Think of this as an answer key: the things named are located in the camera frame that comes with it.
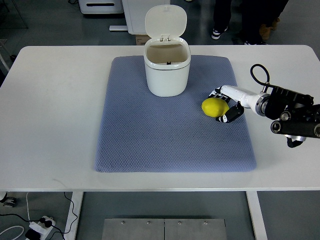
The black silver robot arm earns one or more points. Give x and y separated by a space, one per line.
294 114

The person with tan boots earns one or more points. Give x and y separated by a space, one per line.
256 14

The white table frame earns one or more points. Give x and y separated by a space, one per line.
252 201

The yellow lemon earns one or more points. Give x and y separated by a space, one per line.
214 107

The white appliance with slot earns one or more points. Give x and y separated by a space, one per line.
104 7

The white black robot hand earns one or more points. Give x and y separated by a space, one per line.
238 100

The caster wheel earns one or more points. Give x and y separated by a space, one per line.
7 201

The white cabinet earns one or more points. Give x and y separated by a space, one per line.
135 12

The white power strip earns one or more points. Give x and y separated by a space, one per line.
43 226

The cardboard box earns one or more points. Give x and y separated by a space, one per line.
141 39

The white trash bin with lid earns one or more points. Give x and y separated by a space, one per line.
167 56

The blue quilted mat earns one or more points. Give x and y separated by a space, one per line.
141 132

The metal base plate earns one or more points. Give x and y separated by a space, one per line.
164 229

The person in black trousers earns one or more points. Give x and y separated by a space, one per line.
221 17

